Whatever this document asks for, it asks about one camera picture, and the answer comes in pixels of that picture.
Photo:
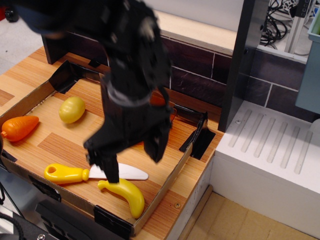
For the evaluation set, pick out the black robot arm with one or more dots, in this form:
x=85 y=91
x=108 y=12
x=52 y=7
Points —
x=135 y=104

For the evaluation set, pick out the yellow handled white toy knife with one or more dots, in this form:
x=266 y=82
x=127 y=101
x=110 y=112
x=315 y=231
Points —
x=61 y=174

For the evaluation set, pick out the dark grey vertical post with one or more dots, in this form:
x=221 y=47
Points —
x=251 y=24

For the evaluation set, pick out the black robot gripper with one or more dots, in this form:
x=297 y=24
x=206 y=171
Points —
x=125 y=126

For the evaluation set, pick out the black caster wheel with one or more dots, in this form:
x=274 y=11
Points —
x=11 y=15

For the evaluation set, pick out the aluminium frame rail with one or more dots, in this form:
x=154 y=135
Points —
x=302 y=12

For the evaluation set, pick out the yellow green toy potato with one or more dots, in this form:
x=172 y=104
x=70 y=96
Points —
x=71 y=109

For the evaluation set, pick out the yellow plastic toy banana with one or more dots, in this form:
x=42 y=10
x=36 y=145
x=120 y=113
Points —
x=129 y=192

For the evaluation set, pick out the teal plastic bin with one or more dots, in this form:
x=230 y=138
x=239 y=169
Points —
x=308 y=96

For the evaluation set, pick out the white dish drying rack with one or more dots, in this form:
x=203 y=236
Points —
x=269 y=162

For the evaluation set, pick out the orange toy carrot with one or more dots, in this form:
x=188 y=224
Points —
x=17 y=128

